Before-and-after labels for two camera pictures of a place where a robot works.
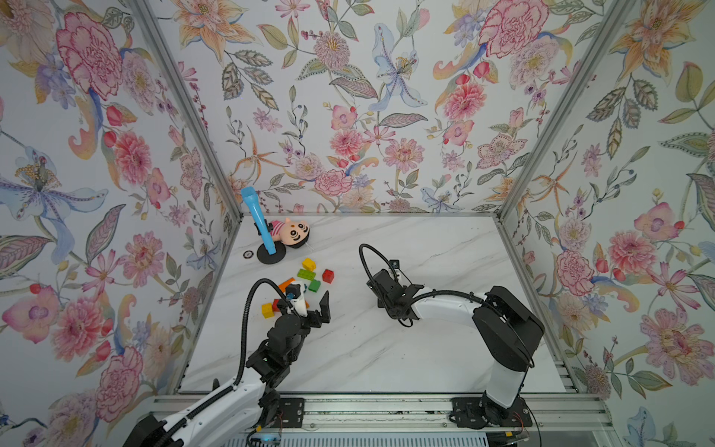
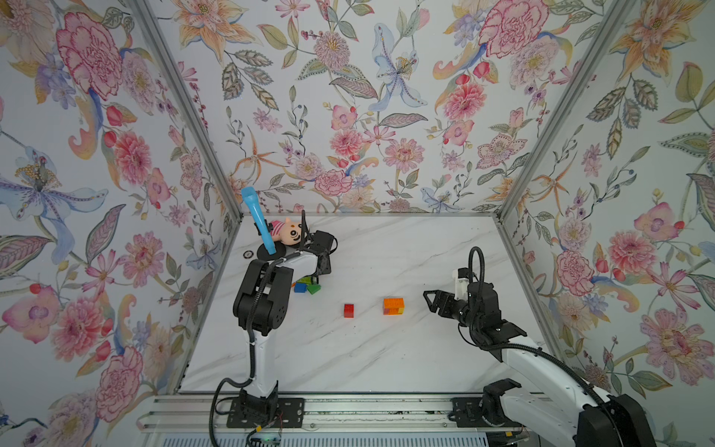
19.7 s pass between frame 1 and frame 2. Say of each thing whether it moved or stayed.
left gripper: moved
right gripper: moved
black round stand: stayed
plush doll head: stayed
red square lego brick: moved
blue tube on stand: stayed
